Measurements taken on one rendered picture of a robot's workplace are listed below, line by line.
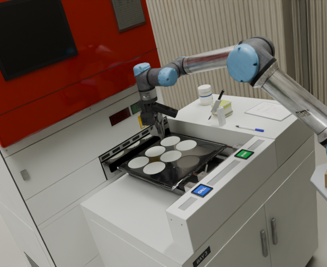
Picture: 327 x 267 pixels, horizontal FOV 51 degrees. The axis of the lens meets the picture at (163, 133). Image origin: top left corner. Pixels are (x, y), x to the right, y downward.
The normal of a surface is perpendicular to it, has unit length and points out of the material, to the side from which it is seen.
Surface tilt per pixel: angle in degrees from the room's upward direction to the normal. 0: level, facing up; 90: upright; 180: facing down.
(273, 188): 90
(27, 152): 90
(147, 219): 0
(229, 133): 90
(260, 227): 90
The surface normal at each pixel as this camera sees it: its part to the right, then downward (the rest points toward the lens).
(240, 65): -0.67, 0.35
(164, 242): -0.22, -0.88
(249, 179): 0.69, 0.16
